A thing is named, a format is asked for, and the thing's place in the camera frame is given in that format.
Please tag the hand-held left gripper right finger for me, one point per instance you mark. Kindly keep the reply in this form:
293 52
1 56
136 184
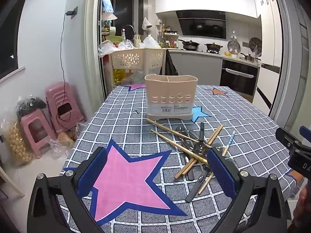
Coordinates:
221 174

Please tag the green colander basket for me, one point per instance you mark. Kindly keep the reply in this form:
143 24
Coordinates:
160 45

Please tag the bag of yellow balls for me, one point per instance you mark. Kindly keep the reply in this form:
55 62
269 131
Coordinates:
18 145

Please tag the wooden chopstick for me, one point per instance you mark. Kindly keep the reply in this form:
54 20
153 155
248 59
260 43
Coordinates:
165 128
211 137
192 168
170 140
204 185

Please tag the blue package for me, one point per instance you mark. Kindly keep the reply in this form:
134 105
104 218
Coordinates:
108 3

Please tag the black round fan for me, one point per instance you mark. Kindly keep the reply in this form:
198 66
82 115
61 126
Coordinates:
255 45

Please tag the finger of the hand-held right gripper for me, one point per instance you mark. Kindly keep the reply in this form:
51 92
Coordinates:
306 131
286 138

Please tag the dark window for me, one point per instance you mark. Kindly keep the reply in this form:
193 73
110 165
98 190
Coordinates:
9 48

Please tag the small steel saucepan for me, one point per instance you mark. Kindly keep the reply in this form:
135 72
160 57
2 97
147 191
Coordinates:
249 57

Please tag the black built-in oven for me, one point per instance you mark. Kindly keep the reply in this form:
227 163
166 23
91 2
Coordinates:
239 77

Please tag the black bag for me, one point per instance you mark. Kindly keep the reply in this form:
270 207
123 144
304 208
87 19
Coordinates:
170 65

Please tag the black range hood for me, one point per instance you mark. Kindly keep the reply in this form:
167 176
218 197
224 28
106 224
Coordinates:
201 25

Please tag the person's right hand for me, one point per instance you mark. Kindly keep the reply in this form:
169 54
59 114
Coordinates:
303 206

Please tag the spice rack with bottles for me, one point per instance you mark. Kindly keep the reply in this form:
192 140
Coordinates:
168 40

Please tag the spray bottle with red cap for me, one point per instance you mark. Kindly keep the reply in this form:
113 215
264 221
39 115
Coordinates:
123 34

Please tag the black kitchen faucet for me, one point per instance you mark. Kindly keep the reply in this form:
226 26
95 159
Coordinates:
131 29

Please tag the blue dotted chopstick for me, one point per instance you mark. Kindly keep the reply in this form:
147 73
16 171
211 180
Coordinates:
230 139

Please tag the stack of pink stools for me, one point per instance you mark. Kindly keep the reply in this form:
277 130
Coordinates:
54 94

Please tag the beige plastic utensil holder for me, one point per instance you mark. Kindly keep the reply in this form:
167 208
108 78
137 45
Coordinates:
170 89

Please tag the clear bag with brown contents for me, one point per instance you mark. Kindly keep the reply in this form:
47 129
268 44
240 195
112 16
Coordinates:
64 138

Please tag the dark cooking pot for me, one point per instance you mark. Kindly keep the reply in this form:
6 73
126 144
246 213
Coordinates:
213 46

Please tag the small white fan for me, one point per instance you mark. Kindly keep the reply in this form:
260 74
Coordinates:
233 45

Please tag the grey checked star tablecloth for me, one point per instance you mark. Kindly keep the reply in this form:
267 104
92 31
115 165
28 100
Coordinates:
243 116

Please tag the crumpled clear plastic bags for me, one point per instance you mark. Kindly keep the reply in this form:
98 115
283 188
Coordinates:
107 47

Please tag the metal spoon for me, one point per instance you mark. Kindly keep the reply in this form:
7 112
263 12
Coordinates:
200 148

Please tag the small pink stool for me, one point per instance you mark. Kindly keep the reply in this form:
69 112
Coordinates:
31 121

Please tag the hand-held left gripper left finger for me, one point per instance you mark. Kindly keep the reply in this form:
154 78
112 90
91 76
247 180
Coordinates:
93 172

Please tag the yellow oil bottle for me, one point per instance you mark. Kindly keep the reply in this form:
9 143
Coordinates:
119 75

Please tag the black wall charger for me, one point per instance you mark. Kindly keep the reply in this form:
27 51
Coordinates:
72 12

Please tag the plastic bag with dark contents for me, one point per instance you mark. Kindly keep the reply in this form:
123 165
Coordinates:
29 105

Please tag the black wok with lid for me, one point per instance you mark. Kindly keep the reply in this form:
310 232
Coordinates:
190 45

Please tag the hanging white plastic bag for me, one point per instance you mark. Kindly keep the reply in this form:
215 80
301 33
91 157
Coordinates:
146 24

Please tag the beige plastic basket rack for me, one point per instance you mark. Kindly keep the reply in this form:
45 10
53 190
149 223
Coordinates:
136 58

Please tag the green plastic basin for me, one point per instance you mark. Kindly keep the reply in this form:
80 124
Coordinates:
114 38

